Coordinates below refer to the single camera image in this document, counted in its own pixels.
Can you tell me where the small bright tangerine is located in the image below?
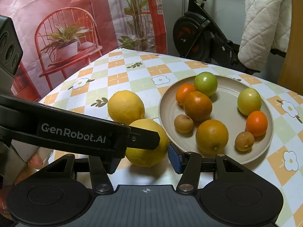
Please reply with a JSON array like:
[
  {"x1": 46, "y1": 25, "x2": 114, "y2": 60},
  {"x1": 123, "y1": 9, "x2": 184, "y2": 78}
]
[
  {"x1": 176, "y1": 83, "x2": 196, "y2": 106},
  {"x1": 246, "y1": 111, "x2": 268, "y2": 137}
]

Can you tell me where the beige round plate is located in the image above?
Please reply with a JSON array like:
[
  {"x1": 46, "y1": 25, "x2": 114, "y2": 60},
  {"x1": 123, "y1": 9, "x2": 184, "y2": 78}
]
[{"x1": 158, "y1": 75, "x2": 274, "y2": 165}]

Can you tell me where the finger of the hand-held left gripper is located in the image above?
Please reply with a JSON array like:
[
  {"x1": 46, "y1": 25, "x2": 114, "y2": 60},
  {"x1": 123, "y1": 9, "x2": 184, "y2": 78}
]
[{"x1": 128, "y1": 126, "x2": 161, "y2": 150}]

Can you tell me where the person's left hand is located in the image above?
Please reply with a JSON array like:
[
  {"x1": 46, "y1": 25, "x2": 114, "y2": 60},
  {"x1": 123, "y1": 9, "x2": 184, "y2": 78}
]
[{"x1": 28, "y1": 152, "x2": 45, "y2": 169}]

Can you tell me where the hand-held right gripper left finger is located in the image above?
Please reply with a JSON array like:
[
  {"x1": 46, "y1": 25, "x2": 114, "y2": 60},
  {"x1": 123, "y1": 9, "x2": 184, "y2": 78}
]
[{"x1": 35, "y1": 154, "x2": 122, "y2": 194}]

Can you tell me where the printed backdrop cloth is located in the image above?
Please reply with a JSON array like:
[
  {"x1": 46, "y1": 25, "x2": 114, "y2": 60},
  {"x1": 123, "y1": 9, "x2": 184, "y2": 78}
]
[{"x1": 0, "y1": 0, "x2": 168, "y2": 104}]

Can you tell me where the brown longan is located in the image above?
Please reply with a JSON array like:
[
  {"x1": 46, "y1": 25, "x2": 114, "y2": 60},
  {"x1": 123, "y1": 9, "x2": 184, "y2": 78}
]
[
  {"x1": 234, "y1": 131, "x2": 255, "y2": 152},
  {"x1": 174, "y1": 114, "x2": 194, "y2": 133}
]

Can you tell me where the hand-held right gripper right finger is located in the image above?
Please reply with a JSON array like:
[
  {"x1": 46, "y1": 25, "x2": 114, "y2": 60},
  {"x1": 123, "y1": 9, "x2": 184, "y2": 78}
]
[{"x1": 168, "y1": 144, "x2": 256, "y2": 193}]

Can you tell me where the dark orange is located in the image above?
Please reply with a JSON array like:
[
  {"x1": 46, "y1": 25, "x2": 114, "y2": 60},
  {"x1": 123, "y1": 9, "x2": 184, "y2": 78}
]
[
  {"x1": 184, "y1": 91, "x2": 213, "y2": 122},
  {"x1": 196, "y1": 120, "x2": 229, "y2": 155}
]

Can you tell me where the wooden board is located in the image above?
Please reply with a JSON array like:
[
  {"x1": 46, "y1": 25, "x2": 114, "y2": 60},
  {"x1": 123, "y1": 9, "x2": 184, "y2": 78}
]
[{"x1": 277, "y1": 0, "x2": 303, "y2": 93}]

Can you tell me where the checkered floral tablecloth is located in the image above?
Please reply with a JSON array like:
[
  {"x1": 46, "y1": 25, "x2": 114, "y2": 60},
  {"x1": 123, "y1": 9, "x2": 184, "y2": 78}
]
[{"x1": 38, "y1": 48, "x2": 303, "y2": 227}]

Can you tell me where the black exercise bike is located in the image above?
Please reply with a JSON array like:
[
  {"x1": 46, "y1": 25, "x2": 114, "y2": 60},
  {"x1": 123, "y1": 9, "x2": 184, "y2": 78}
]
[{"x1": 172, "y1": 0, "x2": 287, "y2": 75}]

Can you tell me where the green round fruit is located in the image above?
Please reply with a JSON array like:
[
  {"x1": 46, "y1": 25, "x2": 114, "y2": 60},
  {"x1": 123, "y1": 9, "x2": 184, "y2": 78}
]
[
  {"x1": 194, "y1": 72, "x2": 218, "y2": 97},
  {"x1": 237, "y1": 88, "x2": 261, "y2": 116}
]

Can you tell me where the white quilted blanket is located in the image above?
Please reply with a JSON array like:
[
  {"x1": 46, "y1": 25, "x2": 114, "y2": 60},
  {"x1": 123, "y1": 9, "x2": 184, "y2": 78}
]
[{"x1": 237, "y1": 0, "x2": 292, "y2": 70}]

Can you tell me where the yellow lemon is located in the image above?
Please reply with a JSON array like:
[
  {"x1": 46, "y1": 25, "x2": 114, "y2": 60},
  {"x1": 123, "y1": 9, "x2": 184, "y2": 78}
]
[
  {"x1": 125, "y1": 119, "x2": 169, "y2": 167},
  {"x1": 108, "y1": 90, "x2": 145, "y2": 126}
]

